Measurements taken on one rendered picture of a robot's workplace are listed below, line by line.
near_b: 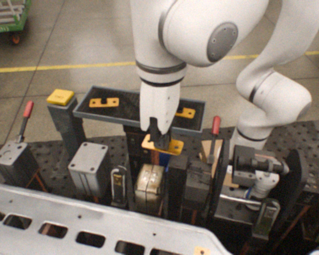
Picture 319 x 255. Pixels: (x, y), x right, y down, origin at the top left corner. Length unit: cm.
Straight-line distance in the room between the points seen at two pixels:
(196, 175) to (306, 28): 45
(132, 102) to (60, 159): 62
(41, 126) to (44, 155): 128
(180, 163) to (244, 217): 24
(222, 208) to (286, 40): 48
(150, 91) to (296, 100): 52
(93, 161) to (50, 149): 67
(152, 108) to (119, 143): 88
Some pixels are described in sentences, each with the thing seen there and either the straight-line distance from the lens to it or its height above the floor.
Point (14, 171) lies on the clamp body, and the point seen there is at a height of 103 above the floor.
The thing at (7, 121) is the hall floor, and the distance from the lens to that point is 281.
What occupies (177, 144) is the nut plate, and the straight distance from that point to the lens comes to 55.
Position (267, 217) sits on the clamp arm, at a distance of 70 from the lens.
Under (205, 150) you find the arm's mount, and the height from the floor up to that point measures 79.
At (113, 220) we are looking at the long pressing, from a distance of 73.
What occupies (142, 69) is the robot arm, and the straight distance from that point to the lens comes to 40.
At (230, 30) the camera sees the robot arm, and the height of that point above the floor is 152.
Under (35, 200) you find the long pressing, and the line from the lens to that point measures 82.
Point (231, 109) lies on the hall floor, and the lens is 266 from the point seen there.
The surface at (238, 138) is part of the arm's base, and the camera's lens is 100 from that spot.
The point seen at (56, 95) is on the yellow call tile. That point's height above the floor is 116.
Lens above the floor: 164
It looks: 45 degrees down
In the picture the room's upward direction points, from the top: straight up
